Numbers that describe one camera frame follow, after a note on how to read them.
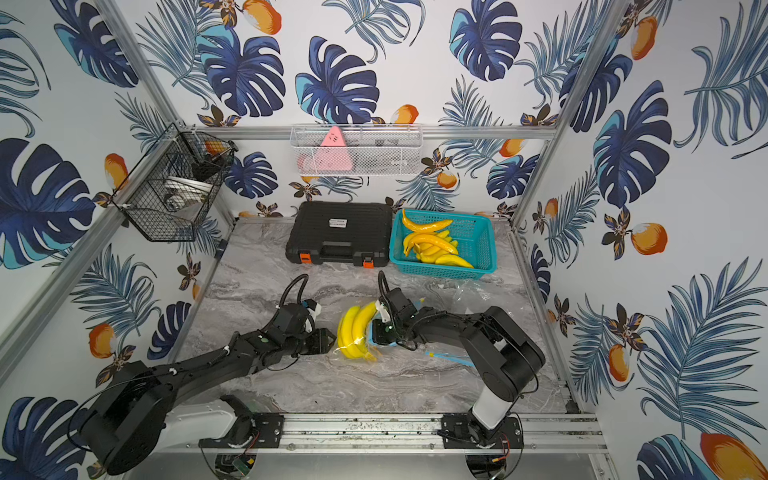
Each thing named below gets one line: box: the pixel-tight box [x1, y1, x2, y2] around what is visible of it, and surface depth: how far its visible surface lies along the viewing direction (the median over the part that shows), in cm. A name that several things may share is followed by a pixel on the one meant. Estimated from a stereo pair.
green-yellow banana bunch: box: [337, 301, 377, 361], surface depth 85 cm
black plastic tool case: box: [285, 201, 393, 269], surface depth 112 cm
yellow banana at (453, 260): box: [435, 255, 474, 269], surface depth 105 cm
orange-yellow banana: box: [401, 209, 453, 232], surface depth 112 cm
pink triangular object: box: [298, 126, 353, 172], surface depth 92 cm
